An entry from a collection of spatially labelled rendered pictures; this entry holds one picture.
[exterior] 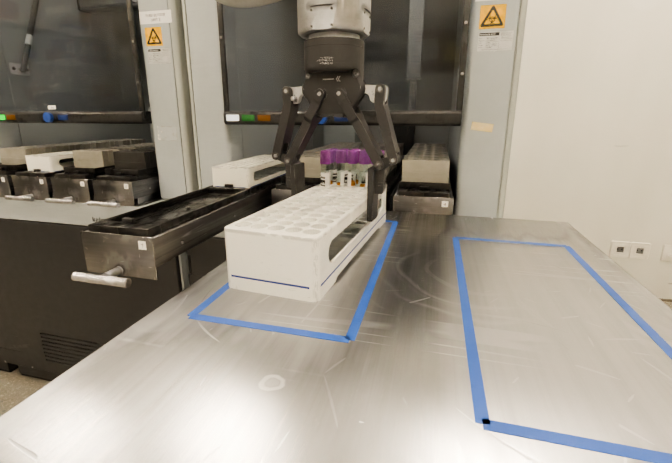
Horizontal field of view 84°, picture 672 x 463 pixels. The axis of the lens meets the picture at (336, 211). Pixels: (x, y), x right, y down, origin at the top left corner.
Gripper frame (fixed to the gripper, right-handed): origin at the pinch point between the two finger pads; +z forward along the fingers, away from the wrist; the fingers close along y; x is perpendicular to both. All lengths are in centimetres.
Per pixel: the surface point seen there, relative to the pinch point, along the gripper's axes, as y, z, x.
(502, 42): 22, -27, 48
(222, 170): -39.1, 1.6, 28.6
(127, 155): -79, 0, 38
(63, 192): -96, 11, 29
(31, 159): -111, 2, 31
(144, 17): -69, -37, 40
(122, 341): -6.8, 5.4, -28.8
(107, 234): -35.7, 6.8, -6.3
